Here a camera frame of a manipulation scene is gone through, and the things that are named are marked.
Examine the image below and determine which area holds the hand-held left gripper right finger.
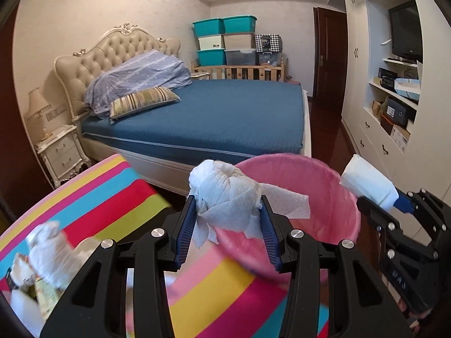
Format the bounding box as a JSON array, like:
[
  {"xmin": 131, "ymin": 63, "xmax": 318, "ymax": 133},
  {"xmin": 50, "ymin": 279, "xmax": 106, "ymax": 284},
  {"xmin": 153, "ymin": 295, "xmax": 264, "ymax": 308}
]
[{"xmin": 259, "ymin": 194, "xmax": 413, "ymax": 338}]

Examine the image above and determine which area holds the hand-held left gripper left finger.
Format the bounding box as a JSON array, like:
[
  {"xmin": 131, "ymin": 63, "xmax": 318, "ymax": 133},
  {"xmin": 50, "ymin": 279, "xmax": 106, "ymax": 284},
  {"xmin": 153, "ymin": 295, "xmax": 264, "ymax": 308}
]
[{"xmin": 40, "ymin": 194, "xmax": 196, "ymax": 338}]

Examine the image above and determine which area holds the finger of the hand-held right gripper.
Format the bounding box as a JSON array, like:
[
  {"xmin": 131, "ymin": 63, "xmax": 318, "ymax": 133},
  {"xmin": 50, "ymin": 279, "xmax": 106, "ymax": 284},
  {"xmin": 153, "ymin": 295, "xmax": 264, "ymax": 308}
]
[
  {"xmin": 357, "ymin": 195, "xmax": 434, "ymax": 264},
  {"xmin": 393, "ymin": 189, "xmax": 451, "ymax": 250}
]

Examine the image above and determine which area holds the pink plastic bin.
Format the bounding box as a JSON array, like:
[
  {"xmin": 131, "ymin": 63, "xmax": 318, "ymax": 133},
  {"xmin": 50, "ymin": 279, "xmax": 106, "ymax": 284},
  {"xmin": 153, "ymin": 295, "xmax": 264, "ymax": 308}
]
[{"xmin": 215, "ymin": 153, "xmax": 362, "ymax": 284}]

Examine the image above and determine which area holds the white paper towel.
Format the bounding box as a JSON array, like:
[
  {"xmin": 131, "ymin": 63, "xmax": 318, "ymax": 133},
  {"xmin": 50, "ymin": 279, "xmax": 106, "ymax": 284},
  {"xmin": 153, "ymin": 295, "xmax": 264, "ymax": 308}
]
[{"xmin": 188, "ymin": 159, "xmax": 311, "ymax": 250}]

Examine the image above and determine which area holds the cardboard box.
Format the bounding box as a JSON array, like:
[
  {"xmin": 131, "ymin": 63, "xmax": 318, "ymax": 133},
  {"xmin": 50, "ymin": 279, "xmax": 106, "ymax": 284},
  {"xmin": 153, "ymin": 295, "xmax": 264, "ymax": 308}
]
[{"xmin": 390, "ymin": 123, "xmax": 412, "ymax": 153}]

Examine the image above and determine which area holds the colourful striped tablecloth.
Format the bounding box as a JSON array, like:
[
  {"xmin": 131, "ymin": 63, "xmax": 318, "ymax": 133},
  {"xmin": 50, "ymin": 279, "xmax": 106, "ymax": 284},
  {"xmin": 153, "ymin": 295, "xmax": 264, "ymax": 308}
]
[{"xmin": 0, "ymin": 153, "xmax": 332, "ymax": 338}]

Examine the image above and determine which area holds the black safe box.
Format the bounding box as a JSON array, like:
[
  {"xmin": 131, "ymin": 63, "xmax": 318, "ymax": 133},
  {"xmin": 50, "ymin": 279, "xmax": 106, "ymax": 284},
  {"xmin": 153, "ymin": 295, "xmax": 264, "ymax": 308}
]
[{"xmin": 380, "ymin": 97, "xmax": 416, "ymax": 127}]

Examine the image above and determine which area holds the white and blue box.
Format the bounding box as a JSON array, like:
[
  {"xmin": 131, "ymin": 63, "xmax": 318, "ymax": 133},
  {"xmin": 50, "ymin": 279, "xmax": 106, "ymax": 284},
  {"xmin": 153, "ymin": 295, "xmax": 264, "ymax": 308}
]
[{"xmin": 394, "ymin": 77, "xmax": 421, "ymax": 101}]

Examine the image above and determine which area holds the bed with blue mattress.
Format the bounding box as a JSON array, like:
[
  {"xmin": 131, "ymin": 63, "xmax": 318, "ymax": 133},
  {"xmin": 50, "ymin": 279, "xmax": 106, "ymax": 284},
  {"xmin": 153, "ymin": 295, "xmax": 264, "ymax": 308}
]
[{"xmin": 76, "ymin": 77, "xmax": 312, "ymax": 196}]

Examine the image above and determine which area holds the black electronic device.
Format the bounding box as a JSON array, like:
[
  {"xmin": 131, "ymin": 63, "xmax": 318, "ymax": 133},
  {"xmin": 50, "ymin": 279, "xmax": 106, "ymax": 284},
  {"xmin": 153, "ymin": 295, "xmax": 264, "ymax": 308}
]
[{"xmin": 378, "ymin": 68, "xmax": 399, "ymax": 90}]

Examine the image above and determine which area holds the white built-in wardrobe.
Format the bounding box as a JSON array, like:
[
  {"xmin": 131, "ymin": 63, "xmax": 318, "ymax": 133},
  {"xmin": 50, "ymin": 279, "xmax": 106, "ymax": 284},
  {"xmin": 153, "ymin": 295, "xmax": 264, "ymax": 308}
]
[{"xmin": 341, "ymin": 0, "xmax": 451, "ymax": 240}]

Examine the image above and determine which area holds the striped pillow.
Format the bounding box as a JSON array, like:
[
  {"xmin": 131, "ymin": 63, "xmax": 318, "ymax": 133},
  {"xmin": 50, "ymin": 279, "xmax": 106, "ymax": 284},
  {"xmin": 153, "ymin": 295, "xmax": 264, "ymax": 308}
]
[{"xmin": 109, "ymin": 86, "xmax": 181, "ymax": 120}]

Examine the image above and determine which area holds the white nightstand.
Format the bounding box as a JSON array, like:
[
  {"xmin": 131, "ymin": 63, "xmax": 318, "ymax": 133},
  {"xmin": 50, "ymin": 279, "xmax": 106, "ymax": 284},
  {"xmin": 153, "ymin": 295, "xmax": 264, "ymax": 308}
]
[{"xmin": 35, "ymin": 125, "xmax": 91, "ymax": 189}]

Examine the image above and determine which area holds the green printed packet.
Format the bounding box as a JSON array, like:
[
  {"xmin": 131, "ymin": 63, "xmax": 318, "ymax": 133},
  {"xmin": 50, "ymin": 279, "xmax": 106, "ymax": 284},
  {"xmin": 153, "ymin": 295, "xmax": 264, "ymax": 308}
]
[{"xmin": 33, "ymin": 276, "xmax": 66, "ymax": 321}]

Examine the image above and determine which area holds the light blue patterned duvet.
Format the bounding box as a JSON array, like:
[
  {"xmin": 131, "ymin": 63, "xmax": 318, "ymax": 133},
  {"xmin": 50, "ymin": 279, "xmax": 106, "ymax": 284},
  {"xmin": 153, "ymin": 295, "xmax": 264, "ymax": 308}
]
[{"xmin": 84, "ymin": 50, "xmax": 193, "ymax": 118}]

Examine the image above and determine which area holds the dark wooden door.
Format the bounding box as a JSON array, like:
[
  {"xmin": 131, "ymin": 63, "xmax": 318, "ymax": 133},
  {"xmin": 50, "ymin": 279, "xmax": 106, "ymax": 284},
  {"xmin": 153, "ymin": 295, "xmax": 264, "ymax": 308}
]
[{"xmin": 313, "ymin": 7, "xmax": 349, "ymax": 98}]

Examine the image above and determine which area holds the black television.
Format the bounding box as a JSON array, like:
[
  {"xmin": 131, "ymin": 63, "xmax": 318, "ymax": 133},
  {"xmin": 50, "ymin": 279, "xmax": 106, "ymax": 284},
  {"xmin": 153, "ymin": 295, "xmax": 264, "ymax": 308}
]
[{"xmin": 388, "ymin": 0, "xmax": 423, "ymax": 60}]

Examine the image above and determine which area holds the teal storage box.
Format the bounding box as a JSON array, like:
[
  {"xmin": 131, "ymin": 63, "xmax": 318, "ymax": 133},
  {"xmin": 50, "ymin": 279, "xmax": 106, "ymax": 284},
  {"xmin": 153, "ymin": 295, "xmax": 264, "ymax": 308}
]
[
  {"xmin": 193, "ymin": 18, "xmax": 226, "ymax": 37},
  {"xmin": 222, "ymin": 15, "xmax": 258, "ymax": 34},
  {"xmin": 196, "ymin": 49, "xmax": 227, "ymax": 67}
]

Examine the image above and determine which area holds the white packet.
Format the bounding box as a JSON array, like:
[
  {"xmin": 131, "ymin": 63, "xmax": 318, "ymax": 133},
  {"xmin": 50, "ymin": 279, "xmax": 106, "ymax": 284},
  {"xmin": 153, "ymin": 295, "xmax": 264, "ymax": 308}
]
[{"xmin": 9, "ymin": 289, "xmax": 45, "ymax": 337}]

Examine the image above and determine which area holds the grey clear storage box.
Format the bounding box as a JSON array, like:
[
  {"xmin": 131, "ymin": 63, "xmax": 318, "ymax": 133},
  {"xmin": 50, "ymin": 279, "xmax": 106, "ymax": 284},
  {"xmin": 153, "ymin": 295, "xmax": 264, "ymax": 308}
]
[{"xmin": 224, "ymin": 49, "xmax": 257, "ymax": 67}]

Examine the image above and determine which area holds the brown wooden cabinet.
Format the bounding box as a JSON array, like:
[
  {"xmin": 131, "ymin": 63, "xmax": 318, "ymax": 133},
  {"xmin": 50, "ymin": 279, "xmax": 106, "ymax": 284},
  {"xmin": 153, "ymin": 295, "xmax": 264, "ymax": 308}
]
[{"xmin": 0, "ymin": 7, "xmax": 57, "ymax": 233}]

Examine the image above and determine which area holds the cream storage box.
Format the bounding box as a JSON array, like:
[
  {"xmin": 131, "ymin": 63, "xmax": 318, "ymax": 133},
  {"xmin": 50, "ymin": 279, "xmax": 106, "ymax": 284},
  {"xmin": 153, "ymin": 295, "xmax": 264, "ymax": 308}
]
[{"xmin": 197, "ymin": 34, "xmax": 226, "ymax": 52}]

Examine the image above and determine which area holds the beige table lamp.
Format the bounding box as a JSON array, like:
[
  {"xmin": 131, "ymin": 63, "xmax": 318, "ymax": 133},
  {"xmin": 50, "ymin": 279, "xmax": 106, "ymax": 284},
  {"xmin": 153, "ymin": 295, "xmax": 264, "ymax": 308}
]
[{"xmin": 27, "ymin": 88, "xmax": 53, "ymax": 143}]

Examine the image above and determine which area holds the houndstooth fabric bag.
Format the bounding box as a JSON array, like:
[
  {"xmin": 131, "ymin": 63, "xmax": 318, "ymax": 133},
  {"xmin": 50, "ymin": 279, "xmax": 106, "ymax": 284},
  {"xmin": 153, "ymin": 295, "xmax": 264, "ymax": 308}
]
[{"xmin": 254, "ymin": 34, "xmax": 284, "ymax": 54}]

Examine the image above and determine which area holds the beige tufted headboard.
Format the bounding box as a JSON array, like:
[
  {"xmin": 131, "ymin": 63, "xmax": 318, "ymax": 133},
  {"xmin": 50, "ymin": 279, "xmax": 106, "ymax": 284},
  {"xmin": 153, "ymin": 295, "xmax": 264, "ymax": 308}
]
[{"xmin": 54, "ymin": 23, "xmax": 182, "ymax": 120}]

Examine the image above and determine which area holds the beige storage box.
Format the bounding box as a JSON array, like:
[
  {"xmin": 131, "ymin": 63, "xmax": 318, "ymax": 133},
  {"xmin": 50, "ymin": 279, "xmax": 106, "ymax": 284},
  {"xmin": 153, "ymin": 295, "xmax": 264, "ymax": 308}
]
[{"xmin": 223, "ymin": 32, "xmax": 257, "ymax": 50}]

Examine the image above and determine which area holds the wooden crib rail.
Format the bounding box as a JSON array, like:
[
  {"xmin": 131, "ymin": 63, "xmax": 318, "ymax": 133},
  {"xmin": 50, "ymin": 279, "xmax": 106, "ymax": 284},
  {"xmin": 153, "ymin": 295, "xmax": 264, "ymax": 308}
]
[{"xmin": 191, "ymin": 56, "xmax": 290, "ymax": 82}]

